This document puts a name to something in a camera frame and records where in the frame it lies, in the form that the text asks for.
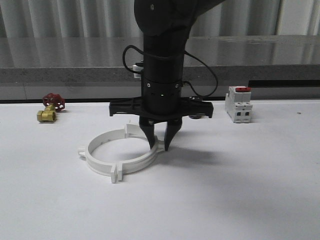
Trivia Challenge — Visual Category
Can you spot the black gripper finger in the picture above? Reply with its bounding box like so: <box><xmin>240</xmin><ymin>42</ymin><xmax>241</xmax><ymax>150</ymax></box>
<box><xmin>139</xmin><ymin>117</ymin><xmax>157</xmax><ymax>149</ymax></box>
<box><xmin>164</xmin><ymin>118</ymin><xmax>182</xmax><ymax>151</ymax></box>

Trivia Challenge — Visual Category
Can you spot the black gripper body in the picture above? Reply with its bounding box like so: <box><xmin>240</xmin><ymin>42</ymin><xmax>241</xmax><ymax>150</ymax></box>
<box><xmin>109</xmin><ymin>80</ymin><xmax>214</xmax><ymax>123</ymax></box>

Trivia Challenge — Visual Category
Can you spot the white half pipe clamp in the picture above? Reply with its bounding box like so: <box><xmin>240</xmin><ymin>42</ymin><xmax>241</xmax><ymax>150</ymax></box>
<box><xmin>116</xmin><ymin>123</ymin><xmax>165</xmax><ymax>181</ymax></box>
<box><xmin>77</xmin><ymin>128</ymin><xmax>126</xmax><ymax>184</ymax></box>

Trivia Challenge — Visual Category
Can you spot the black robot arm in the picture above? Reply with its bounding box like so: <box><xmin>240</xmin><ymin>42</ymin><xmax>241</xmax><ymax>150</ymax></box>
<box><xmin>109</xmin><ymin>0</ymin><xmax>221</xmax><ymax>150</ymax></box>

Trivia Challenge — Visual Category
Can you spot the black cylindrical capacitor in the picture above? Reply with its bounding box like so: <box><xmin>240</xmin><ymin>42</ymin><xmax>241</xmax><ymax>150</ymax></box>
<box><xmin>188</xmin><ymin>96</ymin><xmax>203</xmax><ymax>120</ymax></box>

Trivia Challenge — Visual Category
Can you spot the grey stone countertop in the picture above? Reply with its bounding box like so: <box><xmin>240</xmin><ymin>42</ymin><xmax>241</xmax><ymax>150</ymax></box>
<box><xmin>0</xmin><ymin>35</ymin><xmax>320</xmax><ymax>88</ymax></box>

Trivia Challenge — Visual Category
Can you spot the brass valve red handwheel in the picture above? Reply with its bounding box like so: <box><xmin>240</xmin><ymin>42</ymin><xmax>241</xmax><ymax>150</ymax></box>
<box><xmin>36</xmin><ymin>93</ymin><xmax>66</xmax><ymax>123</ymax></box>

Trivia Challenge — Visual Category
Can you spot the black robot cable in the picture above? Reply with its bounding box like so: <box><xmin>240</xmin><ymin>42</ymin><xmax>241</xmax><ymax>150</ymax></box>
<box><xmin>122</xmin><ymin>44</ymin><xmax>219</xmax><ymax>97</ymax></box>

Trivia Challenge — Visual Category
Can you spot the white circuit breaker red switch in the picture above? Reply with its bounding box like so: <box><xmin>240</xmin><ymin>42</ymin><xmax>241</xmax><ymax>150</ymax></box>
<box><xmin>225</xmin><ymin>86</ymin><xmax>253</xmax><ymax>124</ymax></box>

